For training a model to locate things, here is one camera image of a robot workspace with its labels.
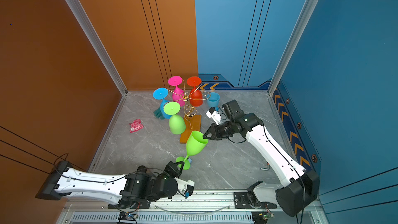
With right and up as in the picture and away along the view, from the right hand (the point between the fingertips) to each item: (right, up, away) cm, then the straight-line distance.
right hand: (203, 137), depth 69 cm
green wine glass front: (-13, +6, +3) cm, 14 cm away
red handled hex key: (+34, -20, +14) cm, 42 cm away
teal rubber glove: (-31, +8, +34) cm, 47 cm away
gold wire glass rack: (-6, +12, -1) cm, 14 cm away
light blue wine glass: (+6, +18, +25) cm, 31 cm away
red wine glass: (-4, +19, +15) cm, 24 cm away
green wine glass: (-3, -1, -6) cm, 7 cm away
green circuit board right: (+26, -37, 0) cm, 45 cm away
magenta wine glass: (-14, +19, +15) cm, 28 cm away
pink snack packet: (-44, +1, +30) cm, 53 cm away
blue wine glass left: (-20, +20, +4) cm, 29 cm away
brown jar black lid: (-30, -17, +6) cm, 35 cm away
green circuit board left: (-35, -37, +1) cm, 51 cm away
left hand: (-10, -10, +1) cm, 14 cm away
